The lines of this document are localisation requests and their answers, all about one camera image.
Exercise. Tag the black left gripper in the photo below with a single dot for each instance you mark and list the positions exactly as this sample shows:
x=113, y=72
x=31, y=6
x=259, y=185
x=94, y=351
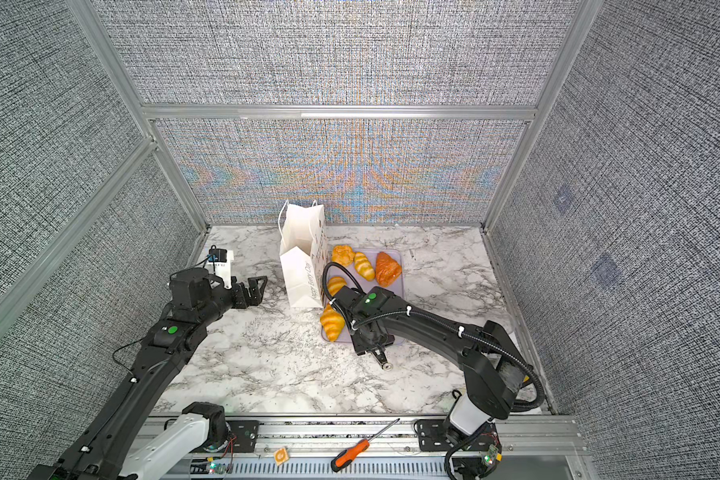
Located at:
x=256, y=294

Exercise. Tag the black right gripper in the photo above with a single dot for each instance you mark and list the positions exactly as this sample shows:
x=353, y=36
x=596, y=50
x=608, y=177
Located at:
x=360, y=347

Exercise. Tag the long striped croissant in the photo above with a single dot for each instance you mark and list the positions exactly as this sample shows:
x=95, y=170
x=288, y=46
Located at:
x=332, y=323

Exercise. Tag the small round striped roll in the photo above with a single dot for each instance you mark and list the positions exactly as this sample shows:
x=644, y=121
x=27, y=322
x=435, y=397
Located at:
x=335, y=284

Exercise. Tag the white printed paper bag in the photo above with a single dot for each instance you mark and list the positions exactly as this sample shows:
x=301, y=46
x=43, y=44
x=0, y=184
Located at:
x=303, y=253

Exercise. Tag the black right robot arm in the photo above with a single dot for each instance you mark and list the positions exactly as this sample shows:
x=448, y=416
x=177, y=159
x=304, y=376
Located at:
x=498, y=380

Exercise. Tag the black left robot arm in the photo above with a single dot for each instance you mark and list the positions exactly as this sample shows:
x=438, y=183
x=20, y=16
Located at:
x=198, y=299

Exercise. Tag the dark orange triangular pastry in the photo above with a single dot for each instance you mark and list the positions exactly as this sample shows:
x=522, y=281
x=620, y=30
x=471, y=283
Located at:
x=387, y=270

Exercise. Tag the small striped croissant upper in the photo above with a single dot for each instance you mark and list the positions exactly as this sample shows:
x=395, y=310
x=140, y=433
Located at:
x=363, y=266

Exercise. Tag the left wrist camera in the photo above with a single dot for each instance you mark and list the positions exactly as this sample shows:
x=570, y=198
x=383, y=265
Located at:
x=219, y=261

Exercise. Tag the aluminium front rail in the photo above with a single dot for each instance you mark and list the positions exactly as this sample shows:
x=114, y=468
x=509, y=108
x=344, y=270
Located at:
x=534, y=447

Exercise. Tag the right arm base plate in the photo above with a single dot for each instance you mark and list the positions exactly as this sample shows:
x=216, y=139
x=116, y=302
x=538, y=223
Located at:
x=438, y=435

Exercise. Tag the orange handled screwdriver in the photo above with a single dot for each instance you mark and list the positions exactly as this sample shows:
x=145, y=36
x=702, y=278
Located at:
x=347, y=456

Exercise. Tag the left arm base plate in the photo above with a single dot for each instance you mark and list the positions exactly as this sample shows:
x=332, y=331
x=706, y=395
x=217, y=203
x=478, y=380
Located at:
x=241, y=437

